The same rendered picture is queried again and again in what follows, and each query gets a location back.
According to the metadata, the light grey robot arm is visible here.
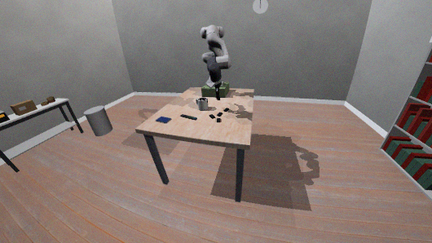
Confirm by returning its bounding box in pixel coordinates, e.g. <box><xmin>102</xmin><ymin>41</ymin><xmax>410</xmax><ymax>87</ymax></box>
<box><xmin>201</xmin><ymin>25</ymin><xmax>231</xmax><ymax>88</ymax></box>

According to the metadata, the grey mug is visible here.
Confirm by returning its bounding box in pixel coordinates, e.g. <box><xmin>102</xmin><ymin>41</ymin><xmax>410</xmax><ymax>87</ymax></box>
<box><xmin>196</xmin><ymin>97</ymin><xmax>208</xmax><ymax>111</ymax></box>

